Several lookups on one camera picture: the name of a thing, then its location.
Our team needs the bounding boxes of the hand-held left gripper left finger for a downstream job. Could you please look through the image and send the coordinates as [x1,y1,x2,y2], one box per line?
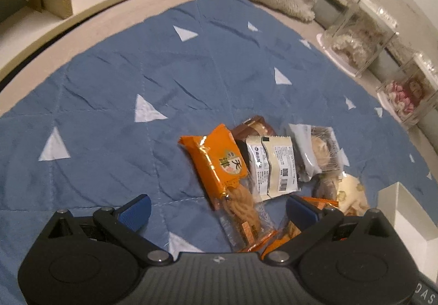
[41,195,173,266]

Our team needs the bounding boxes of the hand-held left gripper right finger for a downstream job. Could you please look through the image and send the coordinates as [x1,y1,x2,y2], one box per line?
[263,195,399,266]

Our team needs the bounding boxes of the orange twisted dough snack packet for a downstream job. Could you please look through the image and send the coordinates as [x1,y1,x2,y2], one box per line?
[260,197,339,258]
[178,123,278,252]

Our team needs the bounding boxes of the cream printed snack packet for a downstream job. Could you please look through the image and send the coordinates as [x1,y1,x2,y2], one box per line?
[333,173,370,216]

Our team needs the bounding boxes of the white label snack packet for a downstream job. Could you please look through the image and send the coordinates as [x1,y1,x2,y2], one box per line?
[244,135,303,203]

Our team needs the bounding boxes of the white cardboard box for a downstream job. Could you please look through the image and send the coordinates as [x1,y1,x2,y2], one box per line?
[376,182,438,278]

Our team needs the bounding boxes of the clear round pastry packet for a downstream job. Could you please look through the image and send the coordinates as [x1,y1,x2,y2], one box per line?
[286,123,350,182]

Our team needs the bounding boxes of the blue quilt with white triangles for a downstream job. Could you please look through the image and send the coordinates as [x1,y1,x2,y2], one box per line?
[0,0,438,305]

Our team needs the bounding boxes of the clear display box pink flowers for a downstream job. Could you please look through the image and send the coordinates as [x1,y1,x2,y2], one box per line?
[376,53,438,127]

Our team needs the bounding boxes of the clear display box white flowers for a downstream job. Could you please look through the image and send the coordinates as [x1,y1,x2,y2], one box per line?
[316,0,399,78]

